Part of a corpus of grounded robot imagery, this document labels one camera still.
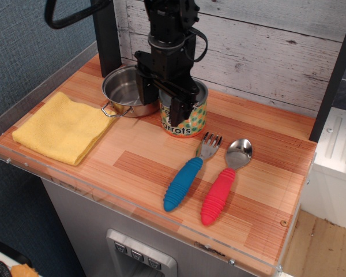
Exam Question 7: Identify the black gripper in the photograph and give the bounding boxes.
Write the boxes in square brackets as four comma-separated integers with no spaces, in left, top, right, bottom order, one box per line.
[134,43,198,127]

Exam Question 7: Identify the peas and carrots toy can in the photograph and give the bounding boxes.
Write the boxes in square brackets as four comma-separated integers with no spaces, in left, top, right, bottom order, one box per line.
[159,79,208,138]

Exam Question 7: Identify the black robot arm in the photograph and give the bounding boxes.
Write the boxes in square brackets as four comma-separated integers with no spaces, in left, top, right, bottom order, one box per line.
[135,1,200,127]

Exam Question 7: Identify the stainless steel pot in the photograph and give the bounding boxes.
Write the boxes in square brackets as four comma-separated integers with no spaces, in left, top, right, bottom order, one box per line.
[101,65,159,118]

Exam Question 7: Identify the clear acrylic table guard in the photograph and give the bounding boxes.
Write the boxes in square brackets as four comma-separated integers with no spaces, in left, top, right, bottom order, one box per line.
[0,56,316,276]

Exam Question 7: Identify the yellow folded cloth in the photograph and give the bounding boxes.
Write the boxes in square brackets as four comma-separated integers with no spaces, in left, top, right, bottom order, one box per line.
[12,92,114,166]

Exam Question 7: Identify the silver dispenser button panel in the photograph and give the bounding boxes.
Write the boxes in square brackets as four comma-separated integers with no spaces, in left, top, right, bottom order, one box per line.
[106,229,178,276]

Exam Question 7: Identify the white toy cabinet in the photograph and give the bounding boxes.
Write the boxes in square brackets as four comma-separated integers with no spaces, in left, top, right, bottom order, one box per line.
[300,107,346,228]

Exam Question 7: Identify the orange object bottom left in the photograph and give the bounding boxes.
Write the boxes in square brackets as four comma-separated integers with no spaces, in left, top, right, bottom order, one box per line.
[10,264,39,277]

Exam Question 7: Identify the blue handled fork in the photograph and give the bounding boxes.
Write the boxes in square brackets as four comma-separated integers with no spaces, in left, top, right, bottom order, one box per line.
[163,132,223,212]

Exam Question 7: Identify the red handled spoon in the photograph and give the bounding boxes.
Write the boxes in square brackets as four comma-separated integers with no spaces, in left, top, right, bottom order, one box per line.
[200,138,253,226]

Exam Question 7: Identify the black vertical post left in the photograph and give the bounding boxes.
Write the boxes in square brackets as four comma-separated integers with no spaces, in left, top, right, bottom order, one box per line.
[93,1,122,77]

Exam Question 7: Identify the black vertical post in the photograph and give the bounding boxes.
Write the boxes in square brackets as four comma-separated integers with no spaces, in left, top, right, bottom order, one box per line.
[93,1,122,77]
[309,33,346,143]

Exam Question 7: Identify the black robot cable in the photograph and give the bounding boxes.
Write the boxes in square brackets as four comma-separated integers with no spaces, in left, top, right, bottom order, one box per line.
[44,0,110,30]

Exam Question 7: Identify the black vertical post right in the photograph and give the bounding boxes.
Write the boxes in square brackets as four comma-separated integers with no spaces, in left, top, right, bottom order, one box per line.
[309,33,346,143]

